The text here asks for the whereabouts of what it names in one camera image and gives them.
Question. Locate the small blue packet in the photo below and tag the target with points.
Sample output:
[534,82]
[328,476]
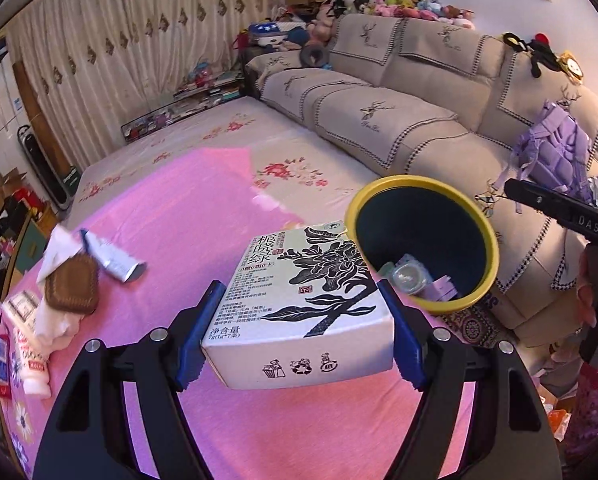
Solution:
[0,360]

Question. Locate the pink drink carton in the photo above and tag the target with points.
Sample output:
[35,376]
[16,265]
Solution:
[444,287]

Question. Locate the beige patterned curtain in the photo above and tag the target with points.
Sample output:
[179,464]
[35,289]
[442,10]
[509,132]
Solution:
[129,35]

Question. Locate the patterned floor rug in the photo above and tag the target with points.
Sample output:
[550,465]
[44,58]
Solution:
[479,327]

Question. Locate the low shelf with books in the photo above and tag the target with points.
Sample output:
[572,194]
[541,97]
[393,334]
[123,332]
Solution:
[194,100]

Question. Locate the floral bed sheet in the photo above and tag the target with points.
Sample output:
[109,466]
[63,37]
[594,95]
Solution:
[189,130]

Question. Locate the pink tablecloth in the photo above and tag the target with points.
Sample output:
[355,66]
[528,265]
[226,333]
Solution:
[179,240]

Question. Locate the red box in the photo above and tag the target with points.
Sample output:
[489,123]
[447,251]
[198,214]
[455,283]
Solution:
[26,200]

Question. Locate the person's floral pants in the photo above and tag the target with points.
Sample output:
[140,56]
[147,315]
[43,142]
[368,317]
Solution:
[594,410]

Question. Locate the crumpled white tissue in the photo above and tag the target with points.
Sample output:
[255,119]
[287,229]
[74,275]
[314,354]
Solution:
[59,327]

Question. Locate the open cardboard box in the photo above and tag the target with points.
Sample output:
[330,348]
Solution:
[11,185]

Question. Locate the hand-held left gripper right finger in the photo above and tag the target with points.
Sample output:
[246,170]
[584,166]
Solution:
[404,330]

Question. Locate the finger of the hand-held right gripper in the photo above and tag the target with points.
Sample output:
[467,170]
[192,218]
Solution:
[554,205]

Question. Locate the dark bin with yellow rim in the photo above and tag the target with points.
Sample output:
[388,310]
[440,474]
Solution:
[479,230]

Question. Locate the black yellow plush toy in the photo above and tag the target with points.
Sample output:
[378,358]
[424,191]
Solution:
[544,52]

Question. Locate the person's right hand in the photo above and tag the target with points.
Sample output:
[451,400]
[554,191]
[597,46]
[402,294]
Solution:
[589,285]

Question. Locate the black tower fan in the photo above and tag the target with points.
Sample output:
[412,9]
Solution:
[39,165]

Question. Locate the pile of plush toys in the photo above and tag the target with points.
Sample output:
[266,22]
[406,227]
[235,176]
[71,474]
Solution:
[404,5]

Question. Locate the beige sofa with deer covers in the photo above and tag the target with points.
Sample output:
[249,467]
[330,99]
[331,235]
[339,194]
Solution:
[404,110]

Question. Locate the white tube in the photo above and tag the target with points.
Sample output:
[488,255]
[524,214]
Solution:
[114,260]

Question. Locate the purple backpack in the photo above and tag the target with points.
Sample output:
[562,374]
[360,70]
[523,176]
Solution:
[559,145]

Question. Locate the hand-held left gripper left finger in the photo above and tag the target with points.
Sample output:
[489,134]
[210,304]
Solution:
[199,340]

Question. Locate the grey neck pillow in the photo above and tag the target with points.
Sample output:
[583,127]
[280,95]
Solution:
[315,54]

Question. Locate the white floral printed box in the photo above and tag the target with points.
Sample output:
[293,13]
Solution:
[289,310]

